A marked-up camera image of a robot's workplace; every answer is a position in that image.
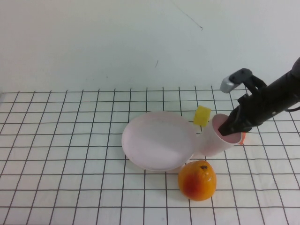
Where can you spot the yellow foam cube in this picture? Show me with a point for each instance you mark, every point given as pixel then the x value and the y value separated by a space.
pixel 202 116

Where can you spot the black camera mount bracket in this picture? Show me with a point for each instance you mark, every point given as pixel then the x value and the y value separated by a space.
pixel 256 84

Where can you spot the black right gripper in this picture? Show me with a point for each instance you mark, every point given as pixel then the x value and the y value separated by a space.
pixel 255 107

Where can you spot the pale pink round plate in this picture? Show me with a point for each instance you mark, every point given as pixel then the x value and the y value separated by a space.
pixel 157 143

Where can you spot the white black-grid tablecloth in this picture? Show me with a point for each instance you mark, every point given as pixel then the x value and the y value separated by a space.
pixel 70 164

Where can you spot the pale pink plastic cup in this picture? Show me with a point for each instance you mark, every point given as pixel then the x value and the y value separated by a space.
pixel 211 143

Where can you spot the orange fruit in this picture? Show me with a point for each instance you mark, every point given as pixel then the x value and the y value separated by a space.
pixel 197 181

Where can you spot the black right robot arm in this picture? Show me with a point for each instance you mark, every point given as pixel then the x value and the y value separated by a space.
pixel 286 86

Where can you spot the orange foam cube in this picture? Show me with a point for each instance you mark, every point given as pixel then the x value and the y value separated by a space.
pixel 242 139

